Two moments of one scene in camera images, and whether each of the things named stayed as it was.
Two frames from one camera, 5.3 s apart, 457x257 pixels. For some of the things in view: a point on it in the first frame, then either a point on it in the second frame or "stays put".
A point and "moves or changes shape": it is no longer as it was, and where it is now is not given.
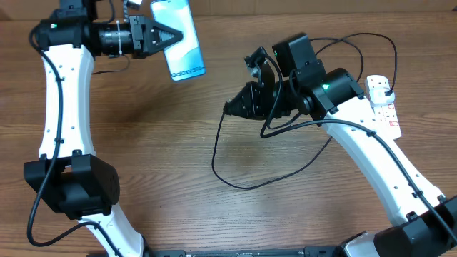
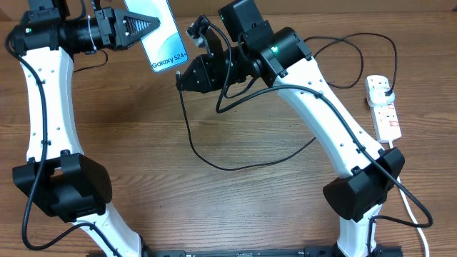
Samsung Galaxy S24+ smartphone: (184, 57) moves or changes shape
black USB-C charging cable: (338, 38) to (318, 81)
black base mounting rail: (313, 251) stays put
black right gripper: (248, 95) to (203, 69)
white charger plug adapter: (377, 97) stays put
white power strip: (386, 114) stays put
